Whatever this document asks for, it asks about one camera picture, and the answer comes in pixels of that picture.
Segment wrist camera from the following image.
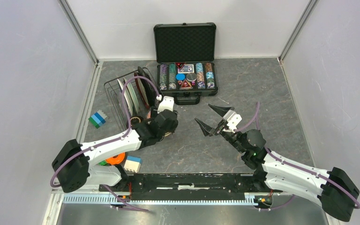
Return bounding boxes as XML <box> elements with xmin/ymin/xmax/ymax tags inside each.
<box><xmin>156</xmin><ymin>95</ymin><xmax>174</xmax><ymax>113</ymax></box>
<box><xmin>223</xmin><ymin>110</ymin><xmax>242</xmax><ymax>133</ymax></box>

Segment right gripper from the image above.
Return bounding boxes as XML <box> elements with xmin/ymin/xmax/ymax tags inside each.
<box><xmin>194</xmin><ymin>104</ymin><xmax>246</xmax><ymax>154</ymax></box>

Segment dark patterned bowl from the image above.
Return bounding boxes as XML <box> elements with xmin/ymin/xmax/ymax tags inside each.
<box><xmin>130</xmin><ymin>116</ymin><xmax>144</xmax><ymax>126</ymax></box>

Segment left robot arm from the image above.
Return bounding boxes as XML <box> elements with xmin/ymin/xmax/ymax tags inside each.
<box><xmin>50</xmin><ymin>109</ymin><xmax>178</xmax><ymax>193</ymax></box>

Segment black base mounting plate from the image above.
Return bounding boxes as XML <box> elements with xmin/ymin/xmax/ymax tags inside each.
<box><xmin>109</xmin><ymin>173</ymin><xmax>271</xmax><ymax>201</ymax></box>

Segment orange tape dispenser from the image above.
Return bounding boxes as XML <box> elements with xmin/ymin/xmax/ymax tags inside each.
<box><xmin>105</xmin><ymin>153</ymin><xmax>126</xmax><ymax>165</ymax></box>

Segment black wire dish rack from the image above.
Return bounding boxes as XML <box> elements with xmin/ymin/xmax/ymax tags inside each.
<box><xmin>104</xmin><ymin>67</ymin><xmax>159</xmax><ymax>131</ymax></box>

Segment dark brown bottom plate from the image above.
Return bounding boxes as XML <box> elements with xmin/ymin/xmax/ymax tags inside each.
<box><xmin>137</xmin><ymin>66</ymin><xmax>156</xmax><ymax>106</ymax></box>

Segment white cable duct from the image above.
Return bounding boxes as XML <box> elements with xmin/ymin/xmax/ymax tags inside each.
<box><xmin>63</xmin><ymin>193</ymin><xmax>258</xmax><ymax>206</ymax></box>

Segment mint green flower plate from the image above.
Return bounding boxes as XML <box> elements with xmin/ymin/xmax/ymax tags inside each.
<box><xmin>126</xmin><ymin>82</ymin><xmax>141</xmax><ymax>116</ymax></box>

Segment white plate teal rim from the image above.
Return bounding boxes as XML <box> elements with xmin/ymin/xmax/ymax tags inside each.
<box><xmin>118</xmin><ymin>79</ymin><xmax>134</xmax><ymax>116</ymax></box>

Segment red rim beige plate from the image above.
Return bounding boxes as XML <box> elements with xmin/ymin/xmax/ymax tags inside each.
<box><xmin>135</xmin><ymin>78</ymin><xmax>150</xmax><ymax>109</ymax></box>

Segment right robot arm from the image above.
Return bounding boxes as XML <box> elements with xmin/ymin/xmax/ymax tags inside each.
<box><xmin>195</xmin><ymin>102</ymin><xmax>360</xmax><ymax>222</ymax></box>

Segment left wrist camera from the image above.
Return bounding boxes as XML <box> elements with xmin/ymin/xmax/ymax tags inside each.
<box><xmin>156</xmin><ymin>95</ymin><xmax>174</xmax><ymax>113</ymax></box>

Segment green dice block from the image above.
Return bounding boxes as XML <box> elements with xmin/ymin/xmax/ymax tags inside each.
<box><xmin>99</xmin><ymin>160</ymin><xmax>108</xmax><ymax>166</ymax></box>

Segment blue green stacked blocks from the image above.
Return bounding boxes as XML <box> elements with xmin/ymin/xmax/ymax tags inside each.
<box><xmin>88</xmin><ymin>110</ymin><xmax>108</xmax><ymax>128</ymax></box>

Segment blue white toy block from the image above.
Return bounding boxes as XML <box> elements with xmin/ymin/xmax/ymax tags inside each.
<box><xmin>123</xmin><ymin>156</ymin><xmax>142</xmax><ymax>173</ymax></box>

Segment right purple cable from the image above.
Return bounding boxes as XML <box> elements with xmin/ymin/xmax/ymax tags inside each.
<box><xmin>234</xmin><ymin>102</ymin><xmax>360</xmax><ymax>212</ymax></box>

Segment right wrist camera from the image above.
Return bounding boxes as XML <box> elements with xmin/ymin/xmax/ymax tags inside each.
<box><xmin>223</xmin><ymin>110</ymin><xmax>242</xmax><ymax>133</ymax></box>

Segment black poker chip case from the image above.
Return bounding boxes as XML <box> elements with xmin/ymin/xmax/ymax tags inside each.
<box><xmin>153</xmin><ymin>22</ymin><xmax>218</xmax><ymax>105</ymax></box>

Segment silver round dealer button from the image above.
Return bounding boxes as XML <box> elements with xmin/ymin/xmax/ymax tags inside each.
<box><xmin>186</xmin><ymin>73</ymin><xmax>197</xmax><ymax>82</ymax></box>

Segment blue round chip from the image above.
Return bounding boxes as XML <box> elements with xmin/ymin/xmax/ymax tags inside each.
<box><xmin>176</xmin><ymin>73</ymin><xmax>186</xmax><ymax>81</ymax></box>

